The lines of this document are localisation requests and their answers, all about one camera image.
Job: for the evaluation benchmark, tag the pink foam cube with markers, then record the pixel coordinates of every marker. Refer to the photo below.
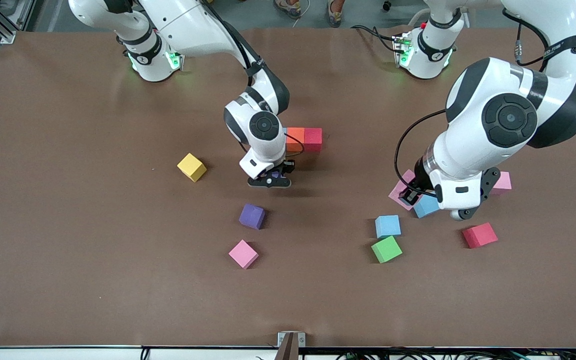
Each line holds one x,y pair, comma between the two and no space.
504,181
398,189
243,253

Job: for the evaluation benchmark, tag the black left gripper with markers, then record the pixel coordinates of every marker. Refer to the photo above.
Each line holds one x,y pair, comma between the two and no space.
420,181

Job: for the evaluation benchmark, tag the metal table edge bracket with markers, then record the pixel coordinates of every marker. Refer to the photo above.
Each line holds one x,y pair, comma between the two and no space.
291,340

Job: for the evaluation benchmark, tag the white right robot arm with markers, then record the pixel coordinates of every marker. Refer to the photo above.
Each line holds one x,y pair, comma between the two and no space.
193,30

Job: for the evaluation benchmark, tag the green foam cube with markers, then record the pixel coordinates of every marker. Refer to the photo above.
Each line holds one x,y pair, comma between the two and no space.
386,249

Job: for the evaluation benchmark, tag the orange foam cube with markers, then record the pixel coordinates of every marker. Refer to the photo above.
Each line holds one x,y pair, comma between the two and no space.
296,138

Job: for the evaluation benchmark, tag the purple foam cube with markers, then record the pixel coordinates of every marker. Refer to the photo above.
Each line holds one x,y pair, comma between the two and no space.
275,175
251,215

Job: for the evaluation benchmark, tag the blue foam cube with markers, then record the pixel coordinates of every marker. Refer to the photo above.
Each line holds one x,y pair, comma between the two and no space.
425,208
387,226

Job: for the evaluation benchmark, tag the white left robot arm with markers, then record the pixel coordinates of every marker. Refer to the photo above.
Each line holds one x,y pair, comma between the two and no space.
468,150

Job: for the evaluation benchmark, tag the black left camera bracket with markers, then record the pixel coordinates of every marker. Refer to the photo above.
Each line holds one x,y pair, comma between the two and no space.
489,180

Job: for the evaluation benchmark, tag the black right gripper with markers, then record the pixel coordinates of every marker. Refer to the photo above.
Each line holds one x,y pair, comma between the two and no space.
286,167

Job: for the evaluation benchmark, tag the person foot in sandal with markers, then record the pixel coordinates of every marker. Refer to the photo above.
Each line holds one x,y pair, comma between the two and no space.
335,12
288,7

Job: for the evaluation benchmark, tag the black caster wheel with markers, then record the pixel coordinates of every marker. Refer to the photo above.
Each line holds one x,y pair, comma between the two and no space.
387,5

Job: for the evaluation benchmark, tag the yellow foam cube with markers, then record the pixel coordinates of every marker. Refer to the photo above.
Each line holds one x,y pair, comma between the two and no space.
191,166

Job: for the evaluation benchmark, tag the red foam cube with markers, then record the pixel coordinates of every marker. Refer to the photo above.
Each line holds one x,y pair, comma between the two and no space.
479,235
313,138

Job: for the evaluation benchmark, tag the brown table cover mat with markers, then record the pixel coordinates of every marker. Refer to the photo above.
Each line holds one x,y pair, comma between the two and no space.
93,275

